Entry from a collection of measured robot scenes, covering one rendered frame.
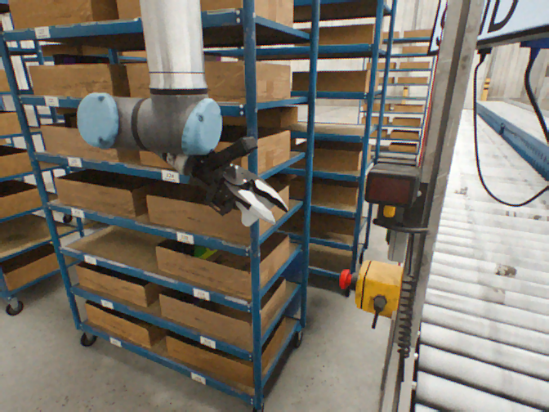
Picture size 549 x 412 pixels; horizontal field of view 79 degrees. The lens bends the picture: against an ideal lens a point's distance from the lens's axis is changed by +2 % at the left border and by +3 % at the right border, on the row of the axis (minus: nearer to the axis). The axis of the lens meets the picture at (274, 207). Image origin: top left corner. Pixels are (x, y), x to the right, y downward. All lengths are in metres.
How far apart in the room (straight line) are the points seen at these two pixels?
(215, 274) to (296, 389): 0.66
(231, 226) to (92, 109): 0.53
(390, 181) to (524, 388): 0.41
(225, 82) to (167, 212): 0.47
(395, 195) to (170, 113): 0.35
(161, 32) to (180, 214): 0.67
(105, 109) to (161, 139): 0.10
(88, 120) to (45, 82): 0.81
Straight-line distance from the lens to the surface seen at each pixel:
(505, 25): 0.67
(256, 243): 0.93
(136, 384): 1.68
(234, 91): 0.90
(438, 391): 0.64
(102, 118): 0.62
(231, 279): 1.09
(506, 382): 0.70
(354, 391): 1.58
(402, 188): 0.44
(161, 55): 0.55
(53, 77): 1.40
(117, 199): 1.30
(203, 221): 1.05
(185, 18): 0.55
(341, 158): 1.84
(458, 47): 0.53
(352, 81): 1.79
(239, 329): 1.20
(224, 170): 0.66
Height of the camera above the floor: 1.20
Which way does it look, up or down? 21 degrees down
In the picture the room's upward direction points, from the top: straight up
